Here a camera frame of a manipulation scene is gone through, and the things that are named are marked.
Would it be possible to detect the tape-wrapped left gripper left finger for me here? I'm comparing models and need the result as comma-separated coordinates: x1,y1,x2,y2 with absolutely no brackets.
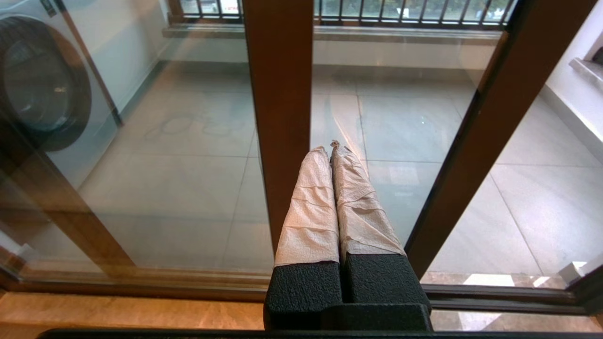
263,146,343,331

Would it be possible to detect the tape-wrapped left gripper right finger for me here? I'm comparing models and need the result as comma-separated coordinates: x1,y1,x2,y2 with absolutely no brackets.
324,140,432,331

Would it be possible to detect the brown-framed sliding glass door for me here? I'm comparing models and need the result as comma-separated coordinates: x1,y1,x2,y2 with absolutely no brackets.
0,0,599,283

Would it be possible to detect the dark metal floor door track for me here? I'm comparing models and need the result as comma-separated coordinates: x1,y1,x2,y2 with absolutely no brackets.
422,282,589,315

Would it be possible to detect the long grey stone window sill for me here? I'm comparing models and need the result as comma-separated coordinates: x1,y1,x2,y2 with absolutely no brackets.
163,24,505,45

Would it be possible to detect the black long window railing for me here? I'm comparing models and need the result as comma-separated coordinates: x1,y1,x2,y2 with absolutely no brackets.
170,0,519,26

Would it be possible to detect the silver front-load washing machine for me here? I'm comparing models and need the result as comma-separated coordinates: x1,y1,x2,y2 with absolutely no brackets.
0,0,124,189

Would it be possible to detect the short grey stone window sill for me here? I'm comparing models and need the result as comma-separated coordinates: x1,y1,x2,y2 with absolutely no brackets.
569,56,603,85

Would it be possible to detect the dark door frame jamb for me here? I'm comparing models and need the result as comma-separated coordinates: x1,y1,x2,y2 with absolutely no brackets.
568,264,603,316

